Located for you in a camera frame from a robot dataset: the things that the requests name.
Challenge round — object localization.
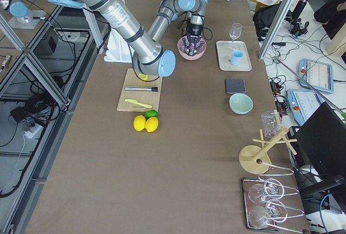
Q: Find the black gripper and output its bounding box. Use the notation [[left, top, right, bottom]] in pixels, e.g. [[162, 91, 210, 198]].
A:
[[182, 14, 205, 56]]

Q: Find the half lemon slice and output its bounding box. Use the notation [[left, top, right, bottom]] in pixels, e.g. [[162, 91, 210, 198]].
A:
[[138, 73, 149, 81]]

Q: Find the aluminium frame post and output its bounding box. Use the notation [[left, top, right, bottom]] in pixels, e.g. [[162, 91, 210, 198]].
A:
[[258, 0, 293, 60]]

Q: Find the hanging wine glass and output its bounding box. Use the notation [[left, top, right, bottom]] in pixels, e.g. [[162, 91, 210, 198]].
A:
[[248, 178, 299, 204], [247, 199, 305, 233]]

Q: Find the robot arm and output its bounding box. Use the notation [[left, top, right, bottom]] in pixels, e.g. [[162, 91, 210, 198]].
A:
[[149, 0, 208, 61], [47, 0, 176, 77]]

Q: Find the metal muddler black tip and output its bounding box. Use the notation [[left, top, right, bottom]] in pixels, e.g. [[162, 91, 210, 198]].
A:
[[123, 86, 158, 92]]

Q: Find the light blue cup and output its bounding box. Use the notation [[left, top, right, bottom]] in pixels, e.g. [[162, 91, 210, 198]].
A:
[[230, 50, 243, 65]]

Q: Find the clear tumbler glass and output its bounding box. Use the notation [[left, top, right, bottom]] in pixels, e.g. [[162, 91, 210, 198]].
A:
[[261, 111, 279, 138]]

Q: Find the yellow plastic knife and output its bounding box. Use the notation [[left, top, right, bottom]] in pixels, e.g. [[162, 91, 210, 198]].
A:
[[124, 98, 152, 109]]

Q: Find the wooden cutting board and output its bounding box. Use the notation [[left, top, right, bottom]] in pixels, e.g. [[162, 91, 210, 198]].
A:
[[117, 68, 162, 112]]

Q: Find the green bowl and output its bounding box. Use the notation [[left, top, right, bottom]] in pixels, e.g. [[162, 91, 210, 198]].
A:
[[229, 93, 254, 115]]

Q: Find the black glass holder tray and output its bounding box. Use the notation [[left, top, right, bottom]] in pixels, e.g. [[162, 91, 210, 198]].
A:
[[241, 178, 309, 233]]

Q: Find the cream serving tray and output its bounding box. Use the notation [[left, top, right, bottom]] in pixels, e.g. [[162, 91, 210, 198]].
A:
[[216, 41, 252, 71]]

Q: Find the black bottle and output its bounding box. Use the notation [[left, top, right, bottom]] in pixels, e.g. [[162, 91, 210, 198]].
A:
[[291, 0, 308, 20]]

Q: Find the pink bowl of ice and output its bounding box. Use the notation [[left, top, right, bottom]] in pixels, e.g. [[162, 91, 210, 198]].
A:
[[177, 36, 207, 61]]

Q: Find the dark grey folded cloth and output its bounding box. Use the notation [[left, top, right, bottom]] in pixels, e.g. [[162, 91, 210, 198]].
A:
[[225, 78, 247, 95]]

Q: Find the green lime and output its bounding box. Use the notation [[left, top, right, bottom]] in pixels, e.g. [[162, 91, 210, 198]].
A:
[[145, 110, 158, 118]]

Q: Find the black monitor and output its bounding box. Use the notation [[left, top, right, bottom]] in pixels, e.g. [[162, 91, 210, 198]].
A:
[[296, 102, 345, 185]]

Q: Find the blue teach pendant tablet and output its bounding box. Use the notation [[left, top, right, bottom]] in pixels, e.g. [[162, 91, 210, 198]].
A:
[[298, 58, 334, 93]]

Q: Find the yellow lemon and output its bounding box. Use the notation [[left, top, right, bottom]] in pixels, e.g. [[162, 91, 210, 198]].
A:
[[133, 115, 146, 132], [145, 117, 159, 132]]

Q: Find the wooden cup tree stand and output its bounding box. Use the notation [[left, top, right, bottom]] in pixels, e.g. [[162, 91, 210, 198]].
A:
[[238, 110, 297, 175]]

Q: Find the clear wine glass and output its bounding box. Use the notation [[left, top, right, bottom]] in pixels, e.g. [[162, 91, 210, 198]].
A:
[[227, 22, 242, 52]]

